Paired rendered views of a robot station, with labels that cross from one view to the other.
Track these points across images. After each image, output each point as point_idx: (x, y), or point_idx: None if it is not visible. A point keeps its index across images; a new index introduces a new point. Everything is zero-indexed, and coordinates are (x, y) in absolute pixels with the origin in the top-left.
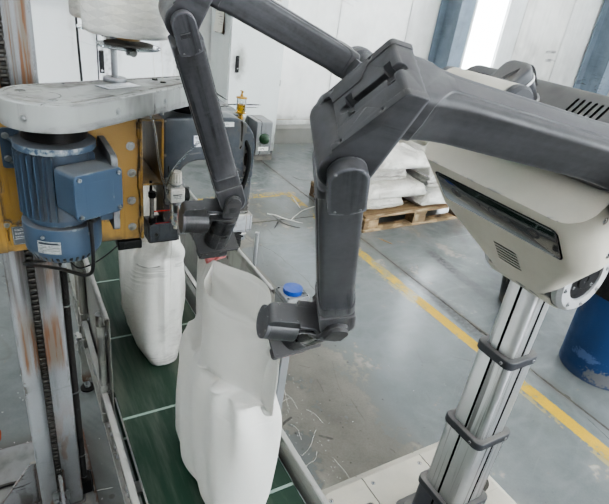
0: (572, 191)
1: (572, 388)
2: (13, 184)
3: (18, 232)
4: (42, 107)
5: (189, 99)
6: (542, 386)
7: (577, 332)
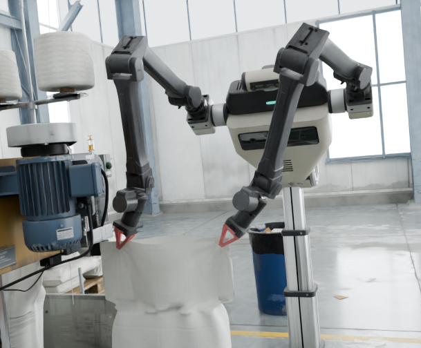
0: (311, 110)
1: (283, 321)
2: None
3: None
4: (63, 123)
5: (130, 111)
6: (269, 329)
7: (265, 286)
